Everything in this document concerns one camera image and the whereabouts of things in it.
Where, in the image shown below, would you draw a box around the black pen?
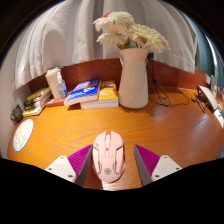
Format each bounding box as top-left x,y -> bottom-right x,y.
191,96 -> 207,114

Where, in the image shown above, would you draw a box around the clear spray bottle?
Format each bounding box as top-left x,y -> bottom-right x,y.
56,72 -> 69,99

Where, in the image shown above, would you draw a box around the orange book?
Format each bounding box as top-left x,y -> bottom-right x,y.
79,80 -> 120,110

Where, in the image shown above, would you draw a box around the white ceramic vase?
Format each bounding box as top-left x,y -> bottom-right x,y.
118,47 -> 152,110

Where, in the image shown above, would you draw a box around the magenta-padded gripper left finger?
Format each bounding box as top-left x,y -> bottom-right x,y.
44,143 -> 94,187

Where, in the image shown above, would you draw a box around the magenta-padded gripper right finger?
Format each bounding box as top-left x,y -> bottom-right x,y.
133,144 -> 183,187

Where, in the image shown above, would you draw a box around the white flower bouquet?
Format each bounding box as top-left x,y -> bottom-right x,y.
92,11 -> 171,54

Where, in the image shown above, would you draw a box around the silver laptop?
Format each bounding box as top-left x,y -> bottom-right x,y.
196,85 -> 220,113

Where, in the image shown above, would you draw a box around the red notebook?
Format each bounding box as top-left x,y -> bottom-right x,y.
45,97 -> 67,108

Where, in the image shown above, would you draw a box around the window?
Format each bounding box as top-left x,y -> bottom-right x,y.
194,19 -> 224,91

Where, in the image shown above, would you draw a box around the white curtain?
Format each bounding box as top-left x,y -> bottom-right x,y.
13,0 -> 198,91

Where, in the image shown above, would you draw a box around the dark green mug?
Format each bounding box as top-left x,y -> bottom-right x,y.
9,104 -> 24,124

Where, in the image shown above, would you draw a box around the white paper sheet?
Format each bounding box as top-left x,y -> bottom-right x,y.
213,108 -> 224,129

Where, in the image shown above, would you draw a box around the black cable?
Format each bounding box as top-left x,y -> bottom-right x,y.
145,53 -> 191,108

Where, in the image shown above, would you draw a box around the pink computer mouse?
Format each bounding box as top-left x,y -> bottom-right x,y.
91,130 -> 127,184

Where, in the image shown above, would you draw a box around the cream tumbler with lid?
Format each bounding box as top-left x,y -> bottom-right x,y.
44,66 -> 64,100

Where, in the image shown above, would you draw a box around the round light blue mouse pad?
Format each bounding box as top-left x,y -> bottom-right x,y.
12,118 -> 35,153

